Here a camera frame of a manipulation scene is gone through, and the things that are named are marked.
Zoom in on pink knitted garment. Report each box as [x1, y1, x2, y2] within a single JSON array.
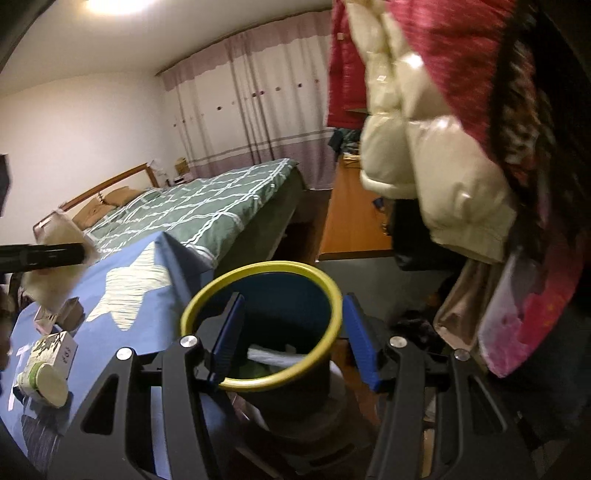
[[383, 0, 509, 162]]

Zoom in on cream puffer jacket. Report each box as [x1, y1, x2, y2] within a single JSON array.
[[346, 0, 518, 265]]

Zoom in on blue star print tablecloth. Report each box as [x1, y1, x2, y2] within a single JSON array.
[[0, 233, 222, 480]]

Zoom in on beige bag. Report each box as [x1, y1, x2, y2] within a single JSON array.
[[434, 258, 504, 356]]

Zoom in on wooden bed headboard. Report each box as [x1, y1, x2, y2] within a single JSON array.
[[33, 161, 160, 229]]

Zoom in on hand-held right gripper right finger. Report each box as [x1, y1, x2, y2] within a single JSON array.
[[342, 292, 539, 480]]

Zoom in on blue bin yellow rim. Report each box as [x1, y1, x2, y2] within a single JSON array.
[[180, 261, 343, 435]]

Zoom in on heap of clothes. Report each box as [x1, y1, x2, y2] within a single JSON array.
[[329, 128, 363, 160]]

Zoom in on bed with green blanket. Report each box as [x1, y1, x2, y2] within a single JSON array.
[[85, 158, 308, 273]]

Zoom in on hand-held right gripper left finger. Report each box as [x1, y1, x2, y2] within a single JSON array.
[[48, 292, 247, 480]]

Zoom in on small brown box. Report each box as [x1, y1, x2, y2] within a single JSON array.
[[34, 298, 85, 335]]

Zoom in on green plastic bag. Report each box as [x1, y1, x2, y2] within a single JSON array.
[[235, 362, 278, 379]]

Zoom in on red jacket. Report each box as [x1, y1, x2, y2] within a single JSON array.
[[325, 0, 370, 130]]

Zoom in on brown pillow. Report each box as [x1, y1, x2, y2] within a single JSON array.
[[74, 200, 112, 229], [104, 187, 144, 207]]

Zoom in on green white drink carton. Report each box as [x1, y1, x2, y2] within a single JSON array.
[[16, 331, 77, 409]]

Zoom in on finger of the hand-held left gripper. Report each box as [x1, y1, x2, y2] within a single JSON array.
[[0, 243, 87, 273]]

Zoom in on pink floral cloth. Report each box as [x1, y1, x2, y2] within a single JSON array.
[[478, 198, 591, 379]]

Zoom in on pink cream curtain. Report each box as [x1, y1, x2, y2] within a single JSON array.
[[157, 9, 342, 190]]

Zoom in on white tissue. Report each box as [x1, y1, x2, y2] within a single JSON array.
[[248, 344, 308, 370]]

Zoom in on wooden desk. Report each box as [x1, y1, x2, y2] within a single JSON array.
[[318, 154, 398, 261]]

